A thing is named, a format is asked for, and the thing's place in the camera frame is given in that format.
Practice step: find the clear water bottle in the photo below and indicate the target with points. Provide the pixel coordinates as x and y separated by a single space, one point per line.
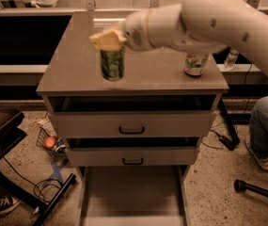
231 59

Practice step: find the white green soda can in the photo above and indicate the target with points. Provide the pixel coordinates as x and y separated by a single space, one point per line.
195 63

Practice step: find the red apple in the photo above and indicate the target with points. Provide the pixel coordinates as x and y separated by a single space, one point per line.
49 142

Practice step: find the dark green can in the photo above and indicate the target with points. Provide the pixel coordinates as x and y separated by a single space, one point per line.
112 64

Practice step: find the blue tape cross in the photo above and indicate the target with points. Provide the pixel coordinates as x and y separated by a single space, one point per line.
57 167

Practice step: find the black white sneaker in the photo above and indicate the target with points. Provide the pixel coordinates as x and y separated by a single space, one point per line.
8 204

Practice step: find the top grey drawer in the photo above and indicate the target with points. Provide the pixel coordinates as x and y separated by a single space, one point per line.
134 116

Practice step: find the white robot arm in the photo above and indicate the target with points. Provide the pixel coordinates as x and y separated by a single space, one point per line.
193 26

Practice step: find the black pole right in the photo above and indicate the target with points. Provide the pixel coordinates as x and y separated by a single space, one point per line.
242 186

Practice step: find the wire basket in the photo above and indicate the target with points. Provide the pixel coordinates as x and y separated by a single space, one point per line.
59 148

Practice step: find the bottom open grey drawer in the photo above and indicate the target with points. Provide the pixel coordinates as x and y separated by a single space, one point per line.
133 196

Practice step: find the person leg in jeans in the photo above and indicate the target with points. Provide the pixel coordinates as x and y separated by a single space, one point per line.
258 128

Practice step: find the black stand leg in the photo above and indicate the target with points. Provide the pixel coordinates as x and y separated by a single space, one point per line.
234 141
43 215

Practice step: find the middle grey drawer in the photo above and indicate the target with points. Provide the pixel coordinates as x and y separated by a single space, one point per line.
129 151

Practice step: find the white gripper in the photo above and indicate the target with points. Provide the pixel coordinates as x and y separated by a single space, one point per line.
135 32

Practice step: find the grey drawer cabinet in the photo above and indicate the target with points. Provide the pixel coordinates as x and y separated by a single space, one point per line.
75 70

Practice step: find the black stand leg right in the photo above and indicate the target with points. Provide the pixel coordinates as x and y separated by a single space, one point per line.
234 141

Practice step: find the black stand leg left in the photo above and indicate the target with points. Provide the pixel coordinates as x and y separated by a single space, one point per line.
43 215

